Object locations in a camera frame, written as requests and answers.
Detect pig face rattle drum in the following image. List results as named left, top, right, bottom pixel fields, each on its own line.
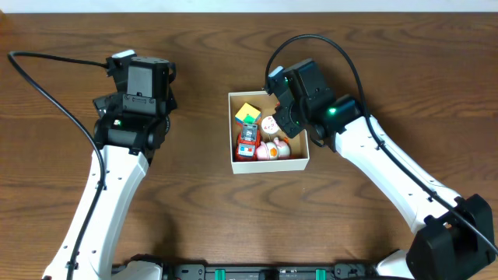
left=261, top=115, right=280, bottom=135

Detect colourful puzzle cube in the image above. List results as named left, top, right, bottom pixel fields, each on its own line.
left=235, top=103, right=261, bottom=125

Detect red toy truck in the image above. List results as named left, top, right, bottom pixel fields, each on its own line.
left=235, top=124, right=261, bottom=161

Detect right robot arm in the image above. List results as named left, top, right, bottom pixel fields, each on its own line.
left=265, top=59, right=497, bottom=280

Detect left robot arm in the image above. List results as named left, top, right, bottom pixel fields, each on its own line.
left=43, top=50, right=177, bottom=279

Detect white cardboard box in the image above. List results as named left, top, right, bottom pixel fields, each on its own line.
left=228, top=91, right=310, bottom=174

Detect black right cable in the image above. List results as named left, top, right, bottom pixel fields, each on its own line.
left=264, top=33, right=498, bottom=257

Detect black cable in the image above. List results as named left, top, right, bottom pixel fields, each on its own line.
left=6, top=51, right=112, bottom=280
left=264, top=33, right=498, bottom=257

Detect black left cable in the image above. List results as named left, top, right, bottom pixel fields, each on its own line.
left=6, top=51, right=112, bottom=280

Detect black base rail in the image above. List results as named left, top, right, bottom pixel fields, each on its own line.
left=111, top=254, right=383, bottom=280

